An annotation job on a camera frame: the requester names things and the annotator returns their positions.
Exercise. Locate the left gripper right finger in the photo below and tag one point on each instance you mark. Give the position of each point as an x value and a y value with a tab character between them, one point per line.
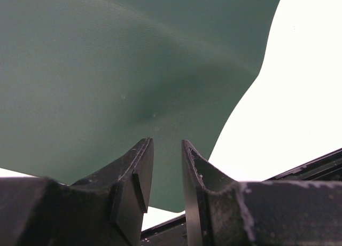
253	206

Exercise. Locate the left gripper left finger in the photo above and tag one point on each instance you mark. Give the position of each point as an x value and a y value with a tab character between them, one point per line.
103	208

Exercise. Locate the dark green placemat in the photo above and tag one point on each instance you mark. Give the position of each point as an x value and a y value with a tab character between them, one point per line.
82	81

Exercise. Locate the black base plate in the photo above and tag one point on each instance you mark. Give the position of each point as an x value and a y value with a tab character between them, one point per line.
307	166

